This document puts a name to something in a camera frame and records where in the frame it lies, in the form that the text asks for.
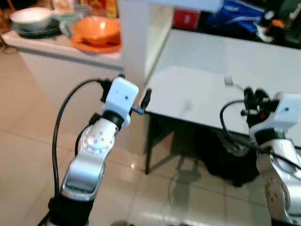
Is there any silver metal fork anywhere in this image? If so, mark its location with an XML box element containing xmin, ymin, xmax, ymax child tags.
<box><xmin>224</xmin><ymin>75</ymin><xmax>246</xmax><ymax>91</ymax></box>

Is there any black table leg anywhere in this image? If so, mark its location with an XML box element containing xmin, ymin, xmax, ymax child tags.
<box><xmin>144</xmin><ymin>114</ymin><xmax>158</xmax><ymax>175</ymax></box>

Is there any white and orange object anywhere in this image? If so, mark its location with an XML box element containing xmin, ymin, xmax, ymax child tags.
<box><xmin>257</xmin><ymin>10</ymin><xmax>287</xmax><ymax>44</ymax></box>

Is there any orange plate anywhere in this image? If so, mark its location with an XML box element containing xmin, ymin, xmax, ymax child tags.
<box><xmin>70</xmin><ymin>35</ymin><xmax>122</xmax><ymax>54</ymax></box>

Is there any blue bag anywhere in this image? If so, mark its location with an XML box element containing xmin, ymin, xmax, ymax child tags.
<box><xmin>206</xmin><ymin>0</ymin><xmax>265</xmax><ymax>36</ymax></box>

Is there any white counter cabinet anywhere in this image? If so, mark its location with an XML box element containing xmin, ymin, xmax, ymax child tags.
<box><xmin>1</xmin><ymin>31</ymin><xmax>124</xmax><ymax>156</ymax></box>

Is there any orange bowl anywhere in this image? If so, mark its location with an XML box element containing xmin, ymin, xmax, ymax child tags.
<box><xmin>71</xmin><ymin>16</ymin><xmax>121</xmax><ymax>47</ymax></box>

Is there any red box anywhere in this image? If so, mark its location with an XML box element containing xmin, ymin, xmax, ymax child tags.
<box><xmin>172</xmin><ymin>8</ymin><xmax>202</xmax><ymax>32</ymax></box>

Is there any yellow red package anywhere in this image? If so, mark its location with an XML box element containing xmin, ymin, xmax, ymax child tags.
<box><xmin>87</xmin><ymin>0</ymin><xmax>119</xmax><ymax>18</ymax></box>

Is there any green mug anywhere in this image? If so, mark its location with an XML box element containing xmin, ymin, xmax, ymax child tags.
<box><xmin>58</xmin><ymin>11</ymin><xmax>81</xmax><ymax>37</ymax></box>

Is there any clear drinking glass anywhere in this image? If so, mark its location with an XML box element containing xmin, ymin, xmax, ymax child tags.
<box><xmin>73</xmin><ymin>4</ymin><xmax>93</xmax><ymax>17</ymax></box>

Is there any dark plate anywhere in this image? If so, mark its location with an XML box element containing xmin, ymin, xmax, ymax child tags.
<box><xmin>12</xmin><ymin>23</ymin><xmax>63</xmax><ymax>39</ymax></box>

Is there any white ceramic bowl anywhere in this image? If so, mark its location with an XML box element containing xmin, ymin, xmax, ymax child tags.
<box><xmin>9</xmin><ymin>7</ymin><xmax>53</xmax><ymax>32</ymax></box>

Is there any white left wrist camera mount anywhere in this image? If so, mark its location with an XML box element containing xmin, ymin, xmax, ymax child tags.
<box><xmin>103</xmin><ymin>76</ymin><xmax>140</xmax><ymax>119</ymax></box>

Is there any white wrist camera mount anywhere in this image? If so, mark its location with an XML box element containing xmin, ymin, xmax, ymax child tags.
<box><xmin>103</xmin><ymin>76</ymin><xmax>140</xmax><ymax>119</ymax></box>
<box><xmin>272</xmin><ymin>92</ymin><xmax>301</xmax><ymax>130</ymax></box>

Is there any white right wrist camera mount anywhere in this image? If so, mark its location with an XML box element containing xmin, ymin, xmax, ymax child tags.
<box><xmin>272</xmin><ymin>92</ymin><xmax>301</xmax><ymax>130</ymax></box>

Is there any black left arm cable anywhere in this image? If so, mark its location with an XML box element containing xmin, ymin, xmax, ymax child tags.
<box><xmin>51</xmin><ymin>77</ymin><xmax>112</xmax><ymax>198</ymax></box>

